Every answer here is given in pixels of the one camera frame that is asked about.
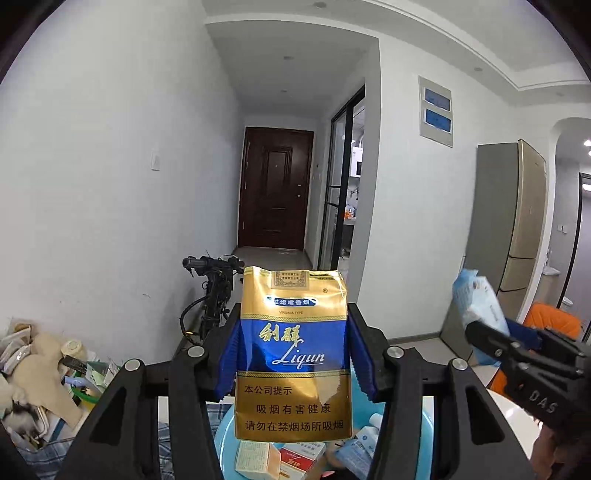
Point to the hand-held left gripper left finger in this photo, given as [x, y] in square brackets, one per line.
[228, 360]

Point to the white plastic bottle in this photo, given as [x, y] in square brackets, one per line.
[376, 421]

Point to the orange chair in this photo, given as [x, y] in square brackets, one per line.
[554, 321]

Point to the person's right hand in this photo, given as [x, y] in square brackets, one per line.
[554, 457]

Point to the blue plaid cloth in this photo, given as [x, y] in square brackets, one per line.
[164, 445]

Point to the dark wooden door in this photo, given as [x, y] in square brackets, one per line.
[274, 189]

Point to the light blue tissue packet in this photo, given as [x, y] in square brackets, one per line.
[478, 300]

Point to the blue plastic basin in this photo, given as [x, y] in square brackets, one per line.
[226, 443]

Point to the black framed glass door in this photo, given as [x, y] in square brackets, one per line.
[341, 184]

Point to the blue white tissue packet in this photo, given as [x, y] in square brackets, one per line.
[355, 454]

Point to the gold grey refrigerator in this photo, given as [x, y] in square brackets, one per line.
[503, 230]

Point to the cream and orange box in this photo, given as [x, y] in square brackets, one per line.
[256, 461]

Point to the red and white cigarette pack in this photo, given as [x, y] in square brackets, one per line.
[300, 459]

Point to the pile of assorted packets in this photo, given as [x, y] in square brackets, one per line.
[18, 406]

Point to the yellow container with green rim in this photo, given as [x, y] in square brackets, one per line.
[82, 395]

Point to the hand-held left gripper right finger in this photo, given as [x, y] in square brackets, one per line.
[362, 364]

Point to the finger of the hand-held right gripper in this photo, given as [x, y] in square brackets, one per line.
[489, 341]
[524, 332]

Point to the beige cloth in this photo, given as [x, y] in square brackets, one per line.
[41, 374]

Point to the gold and blue cigarette pack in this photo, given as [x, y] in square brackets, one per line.
[291, 323]

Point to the grey wall panel blue windows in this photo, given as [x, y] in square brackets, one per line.
[436, 110]

